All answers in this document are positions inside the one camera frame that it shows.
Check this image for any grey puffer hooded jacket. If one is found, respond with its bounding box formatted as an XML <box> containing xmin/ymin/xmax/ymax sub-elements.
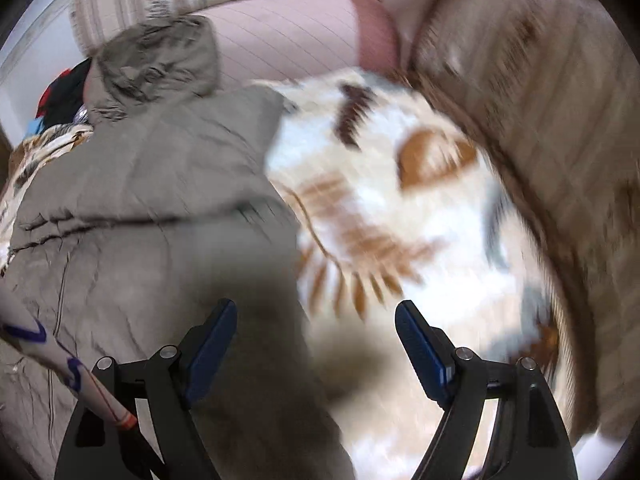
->
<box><xmin>1</xmin><ymin>16</ymin><xmax>354</xmax><ymax>479</ymax></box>

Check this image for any left forearm white sleeve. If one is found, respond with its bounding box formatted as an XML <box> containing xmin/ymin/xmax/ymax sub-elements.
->
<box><xmin>1</xmin><ymin>285</ymin><xmax>138</xmax><ymax>430</ymax></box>

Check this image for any black clothing pile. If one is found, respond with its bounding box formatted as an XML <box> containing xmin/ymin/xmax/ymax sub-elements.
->
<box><xmin>43</xmin><ymin>58</ymin><xmax>92</xmax><ymax>129</ymax></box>

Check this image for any leaf pattern fleece blanket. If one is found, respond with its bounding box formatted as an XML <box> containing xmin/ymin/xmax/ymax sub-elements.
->
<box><xmin>1</xmin><ymin>70</ymin><xmax>558</xmax><ymax>479</ymax></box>

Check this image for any light blue garment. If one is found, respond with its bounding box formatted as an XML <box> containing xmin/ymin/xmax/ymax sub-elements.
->
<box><xmin>25</xmin><ymin>117</ymin><xmax>43</xmax><ymax>138</ymax></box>

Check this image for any red garment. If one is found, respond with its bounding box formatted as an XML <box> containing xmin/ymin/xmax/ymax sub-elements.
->
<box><xmin>36</xmin><ymin>78</ymin><xmax>61</xmax><ymax>117</ymax></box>

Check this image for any striped floral cushion right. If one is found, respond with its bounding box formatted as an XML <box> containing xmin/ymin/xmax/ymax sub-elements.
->
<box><xmin>412</xmin><ymin>0</ymin><xmax>639</xmax><ymax>438</ymax></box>

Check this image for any pink rolled bolster blanket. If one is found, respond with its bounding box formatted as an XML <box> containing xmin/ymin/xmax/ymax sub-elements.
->
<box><xmin>81</xmin><ymin>0</ymin><xmax>402</xmax><ymax>106</ymax></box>

